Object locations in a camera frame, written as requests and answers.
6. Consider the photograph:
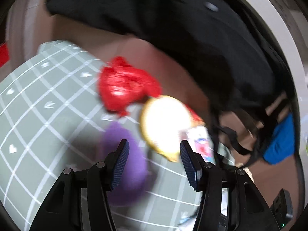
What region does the purple pink sponge cloth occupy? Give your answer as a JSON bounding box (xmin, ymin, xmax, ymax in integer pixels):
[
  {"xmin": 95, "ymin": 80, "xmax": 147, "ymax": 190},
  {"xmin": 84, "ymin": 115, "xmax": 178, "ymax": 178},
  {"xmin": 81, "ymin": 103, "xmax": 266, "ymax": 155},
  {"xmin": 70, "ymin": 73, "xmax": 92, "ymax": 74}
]
[{"xmin": 97, "ymin": 121, "xmax": 148, "ymax": 207}]

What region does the round yellow-rimmed pad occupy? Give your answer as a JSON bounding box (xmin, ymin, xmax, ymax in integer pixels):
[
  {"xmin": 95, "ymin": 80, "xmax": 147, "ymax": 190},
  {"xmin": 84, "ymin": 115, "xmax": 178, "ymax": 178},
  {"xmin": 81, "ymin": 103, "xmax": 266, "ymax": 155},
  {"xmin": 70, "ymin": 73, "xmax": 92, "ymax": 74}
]
[{"xmin": 139, "ymin": 95, "xmax": 193, "ymax": 162}]

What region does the grey kitchen countertop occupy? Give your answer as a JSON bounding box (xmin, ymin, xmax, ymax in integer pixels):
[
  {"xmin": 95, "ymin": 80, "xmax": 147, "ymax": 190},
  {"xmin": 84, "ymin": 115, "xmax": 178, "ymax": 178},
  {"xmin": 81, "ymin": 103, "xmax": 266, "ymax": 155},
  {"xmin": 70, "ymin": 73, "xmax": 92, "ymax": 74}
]
[{"xmin": 241, "ymin": 0, "xmax": 307, "ymax": 155}]

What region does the red snack wrapper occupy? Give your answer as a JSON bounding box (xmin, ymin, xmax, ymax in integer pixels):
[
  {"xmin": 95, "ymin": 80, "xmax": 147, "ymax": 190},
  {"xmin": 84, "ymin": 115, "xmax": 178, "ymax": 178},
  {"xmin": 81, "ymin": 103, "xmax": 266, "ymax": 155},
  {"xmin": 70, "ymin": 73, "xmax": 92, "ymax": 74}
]
[{"xmin": 185, "ymin": 105, "xmax": 206, "ymax": 127}]

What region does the blue hanging towel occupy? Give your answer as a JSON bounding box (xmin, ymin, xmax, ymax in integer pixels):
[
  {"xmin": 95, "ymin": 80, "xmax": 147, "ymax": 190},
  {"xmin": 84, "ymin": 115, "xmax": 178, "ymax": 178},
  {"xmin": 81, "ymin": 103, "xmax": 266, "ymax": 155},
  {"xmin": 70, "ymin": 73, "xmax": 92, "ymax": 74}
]
[{"xmin": 263, "ymin": 113, "xmax": 295, "ymax": 165}]

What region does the red crumpled plastic bag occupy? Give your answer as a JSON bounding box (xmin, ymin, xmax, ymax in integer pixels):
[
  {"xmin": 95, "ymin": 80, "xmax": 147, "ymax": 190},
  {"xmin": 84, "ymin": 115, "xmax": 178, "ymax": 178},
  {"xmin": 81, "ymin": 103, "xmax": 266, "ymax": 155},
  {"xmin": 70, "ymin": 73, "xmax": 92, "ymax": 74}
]
[{"xmin": 97, "ymin": 56, "xmax": 162, "ymax": 117}]

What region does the black hanging bag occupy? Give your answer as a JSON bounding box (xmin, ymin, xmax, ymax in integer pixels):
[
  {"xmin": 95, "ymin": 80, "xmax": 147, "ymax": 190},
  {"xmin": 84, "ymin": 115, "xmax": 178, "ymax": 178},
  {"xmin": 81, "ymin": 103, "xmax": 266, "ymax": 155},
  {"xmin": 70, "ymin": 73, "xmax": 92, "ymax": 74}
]
[{"xmin": 45, "ymin": 0, "xmax": 297, "ymax": 169}]

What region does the red door mat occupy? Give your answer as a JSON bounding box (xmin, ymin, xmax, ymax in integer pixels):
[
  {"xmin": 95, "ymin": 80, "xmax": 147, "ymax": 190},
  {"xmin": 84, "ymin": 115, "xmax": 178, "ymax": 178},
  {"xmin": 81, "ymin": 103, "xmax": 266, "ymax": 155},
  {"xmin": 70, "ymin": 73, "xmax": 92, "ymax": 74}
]
[{"xmin": 0, "ymin": 42, "xmax": 9, "ymax": 67}]

